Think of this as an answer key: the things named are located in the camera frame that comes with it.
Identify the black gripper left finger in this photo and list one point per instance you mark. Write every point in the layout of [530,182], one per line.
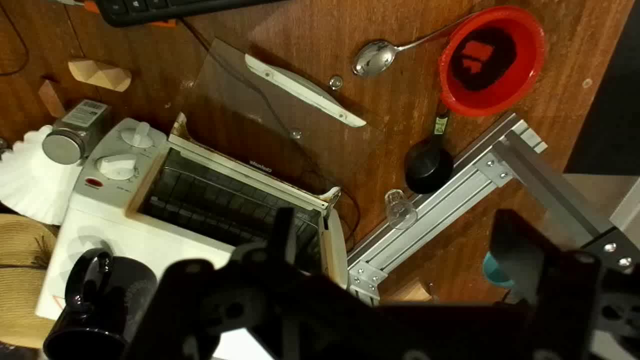
[197,303]

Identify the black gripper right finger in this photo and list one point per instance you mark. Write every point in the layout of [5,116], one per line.
[556,288]

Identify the black computer keyboard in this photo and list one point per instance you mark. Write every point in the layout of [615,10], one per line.
[132,12]

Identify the teal cup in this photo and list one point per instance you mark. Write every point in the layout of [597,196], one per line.
[492,272]

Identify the white toaster oven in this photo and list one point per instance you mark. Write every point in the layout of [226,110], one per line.
[160,199]

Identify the black ceramic mug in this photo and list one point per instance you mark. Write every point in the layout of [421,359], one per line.
[104,301]

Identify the small clear glass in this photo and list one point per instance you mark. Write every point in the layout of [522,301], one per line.
[398,209]

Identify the grey metal can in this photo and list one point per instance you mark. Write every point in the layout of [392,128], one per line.
[76,135]

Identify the red plastic bowl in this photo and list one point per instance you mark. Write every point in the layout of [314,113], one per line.
[491,61]

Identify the silver metal spoon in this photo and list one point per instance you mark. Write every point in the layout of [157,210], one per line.
[376,57]

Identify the wooden block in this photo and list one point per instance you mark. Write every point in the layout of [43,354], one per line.
[101,74]

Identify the small wooden wedge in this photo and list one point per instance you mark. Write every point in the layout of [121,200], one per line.
[53,102]

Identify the aluminium extrusion frame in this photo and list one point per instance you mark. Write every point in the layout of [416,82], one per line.
[507,151]

